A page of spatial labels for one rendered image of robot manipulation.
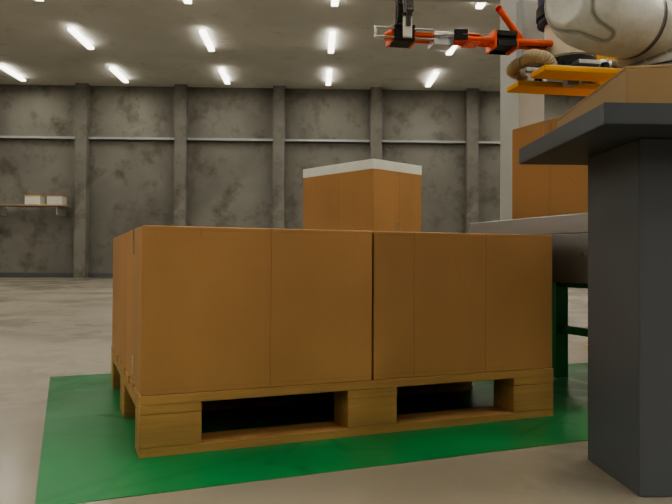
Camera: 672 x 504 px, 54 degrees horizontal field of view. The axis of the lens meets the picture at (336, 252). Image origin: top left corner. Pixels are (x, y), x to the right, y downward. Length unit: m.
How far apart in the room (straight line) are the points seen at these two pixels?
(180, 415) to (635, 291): 1.05
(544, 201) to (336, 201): 1.71
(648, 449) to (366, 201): 2.47
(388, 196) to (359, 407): 2.08
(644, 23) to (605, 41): 0.08
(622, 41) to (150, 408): 1.30
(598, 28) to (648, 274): 0.49
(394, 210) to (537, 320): 1.82
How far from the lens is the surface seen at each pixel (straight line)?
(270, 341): 1.70
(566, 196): 2.32
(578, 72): 2.35
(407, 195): 3.84
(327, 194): 3.91
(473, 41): 2.35
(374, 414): 1.83
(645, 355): 1.47
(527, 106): 3.59
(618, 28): 1.47
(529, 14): 3.66
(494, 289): 1.99
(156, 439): 1.68
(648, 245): 1.46
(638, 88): 1.39
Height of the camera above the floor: 0.46
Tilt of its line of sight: 1 degrees up
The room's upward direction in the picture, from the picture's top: straight up
